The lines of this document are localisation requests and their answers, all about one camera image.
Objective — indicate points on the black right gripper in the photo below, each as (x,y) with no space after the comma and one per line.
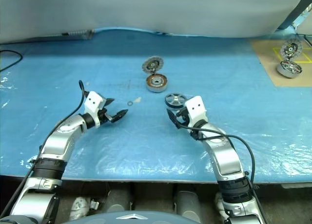
(183,117)

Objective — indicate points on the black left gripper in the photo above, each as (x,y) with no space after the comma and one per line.
(104,116)

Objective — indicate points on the grey pulley wheel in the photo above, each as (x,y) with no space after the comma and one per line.
(175,99)

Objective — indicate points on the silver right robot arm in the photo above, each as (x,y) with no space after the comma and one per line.
(225,155)

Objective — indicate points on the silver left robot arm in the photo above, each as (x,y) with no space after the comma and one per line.
(58,146)

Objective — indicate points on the round metal bearing housing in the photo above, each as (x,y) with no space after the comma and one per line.
(157,83)

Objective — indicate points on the motor cover with circuit board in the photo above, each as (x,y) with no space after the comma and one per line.
(152,64)
(291,48)

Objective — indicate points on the small pale paper scrap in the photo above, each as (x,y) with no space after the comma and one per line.
(138,100)

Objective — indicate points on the grey power strip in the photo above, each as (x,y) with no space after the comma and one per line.
(78,34)

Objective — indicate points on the grey rounded shape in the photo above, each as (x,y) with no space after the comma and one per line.
(119,197)
(186,199)

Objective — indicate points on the white rounded shape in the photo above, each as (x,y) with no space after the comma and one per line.
(81,207)
(219,205)

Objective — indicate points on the white backdrop sheet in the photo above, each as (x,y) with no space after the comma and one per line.
(146,9)

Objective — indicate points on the grey-blue robot torso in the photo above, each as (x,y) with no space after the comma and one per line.
(136,217)

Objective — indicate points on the brown cardboard sheet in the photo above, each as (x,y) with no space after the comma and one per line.
(265,60)

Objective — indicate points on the silver metal bar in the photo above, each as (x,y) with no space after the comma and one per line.
(302,15)

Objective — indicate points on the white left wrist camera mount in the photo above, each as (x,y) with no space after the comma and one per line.
(93,100)

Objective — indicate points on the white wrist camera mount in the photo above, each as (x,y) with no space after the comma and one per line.
(93,100)
(196,109)

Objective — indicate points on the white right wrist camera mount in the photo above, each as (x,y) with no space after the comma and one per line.
(196,109)

